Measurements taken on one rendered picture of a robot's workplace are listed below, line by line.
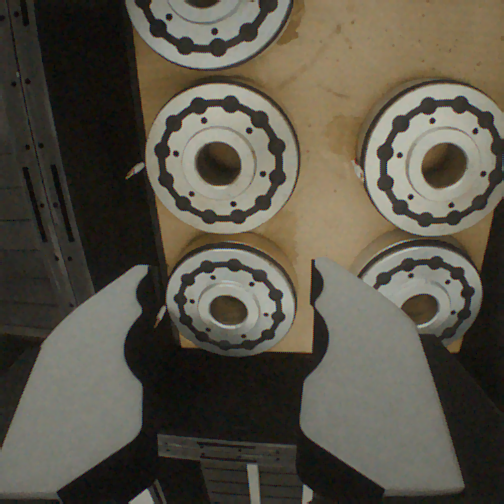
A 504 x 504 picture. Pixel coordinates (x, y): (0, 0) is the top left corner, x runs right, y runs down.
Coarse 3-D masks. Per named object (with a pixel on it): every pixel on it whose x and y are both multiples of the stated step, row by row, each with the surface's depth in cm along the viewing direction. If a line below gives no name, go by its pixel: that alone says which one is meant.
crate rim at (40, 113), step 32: (32, 0) 15; (32, 32) 16; (32, 64) 17; (32, 96) 18; (32, 128) 18; (64, 160) 19; (64, 192) 20; (64, 224) 21; (64, 256) 22; (96, 288) 23; (192, 448) 29; (224, 448) 28; (256, 448) 28; (288, 448) 27
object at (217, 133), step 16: (208, 128) 24; (224, 128) 24; (192, 144) 24; (240, 144) 24; (192, 160) 25; (240, 160) 25; (256, 160) 25; (192, 176) 25; (240, 176) 25; (208, 192) 26; (224, 192) 26; (240, 192) 25
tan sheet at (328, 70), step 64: (320, 0) 23; (384, 0) 22; (448, 0) 21; (256, 64) 25; (320, 64) 25; (384, 64) 24; (448, 64) 23; (320, 128) 26; (320, 192) 29; (320, 256) 31
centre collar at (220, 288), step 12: (216, 288) 29; (228, 288) 29; (240, 288) 29; (204, 300) 30; (252, 300) 29; (204, 312) 30; (252, 312) 30; (216, 324) 31; (228, 324) 31; (240, 324) 30; (252, 324) 30
